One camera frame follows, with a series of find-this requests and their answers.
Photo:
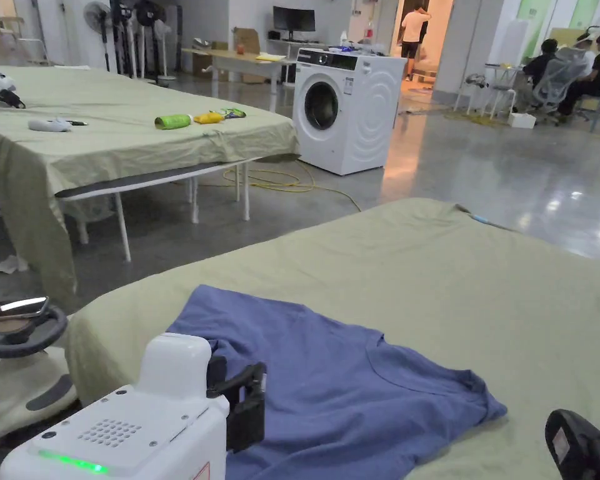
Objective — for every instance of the white pedestal fan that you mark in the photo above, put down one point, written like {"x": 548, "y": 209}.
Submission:
{"x": 163, "y": 35}

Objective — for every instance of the black pedestal fan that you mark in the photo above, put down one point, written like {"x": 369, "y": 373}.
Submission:
{"x": 97, "y": 17}

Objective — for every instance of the white washing machine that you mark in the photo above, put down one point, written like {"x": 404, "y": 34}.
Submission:
{"x": 360, "y": 115}

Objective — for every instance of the bed with pale green sheet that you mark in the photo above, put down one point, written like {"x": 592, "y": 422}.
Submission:
{"x": 430, "y": 280}
{"x": 105, "y": 145}

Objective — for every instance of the desk with black monitor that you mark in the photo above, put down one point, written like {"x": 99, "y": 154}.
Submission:
{"x": 294, "y": 21}

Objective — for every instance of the green can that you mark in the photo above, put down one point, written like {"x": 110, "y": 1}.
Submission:
{"x": 172, "y": 121}

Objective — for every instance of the white cart with steering wheel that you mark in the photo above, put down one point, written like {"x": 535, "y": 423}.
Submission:
{"x": 10, "y": 400}

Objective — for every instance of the white paper sheet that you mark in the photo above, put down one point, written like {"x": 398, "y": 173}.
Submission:
{"x": 7, "y": 265}

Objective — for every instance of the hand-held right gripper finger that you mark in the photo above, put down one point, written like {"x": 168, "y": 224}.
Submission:
{"x": 585, "y": 450}

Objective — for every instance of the blue shirt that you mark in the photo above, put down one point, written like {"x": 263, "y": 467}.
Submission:
{"x": 355, "y": 400}

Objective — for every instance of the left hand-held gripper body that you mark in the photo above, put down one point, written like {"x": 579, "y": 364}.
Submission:
{"x": 130, "y": 430}

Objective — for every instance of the green snack packet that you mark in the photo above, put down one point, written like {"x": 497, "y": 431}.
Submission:
{"x": 232, "y": 113}

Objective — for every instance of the yellow snack packet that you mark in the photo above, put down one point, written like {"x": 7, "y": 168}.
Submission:
{"x": 207, "y": 118}

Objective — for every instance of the white box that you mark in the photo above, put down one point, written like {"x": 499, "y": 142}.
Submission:
{"x": 523, "y": 120}

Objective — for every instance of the cardboard carton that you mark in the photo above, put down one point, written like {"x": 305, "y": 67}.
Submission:
{"x": 246, "y": 40}

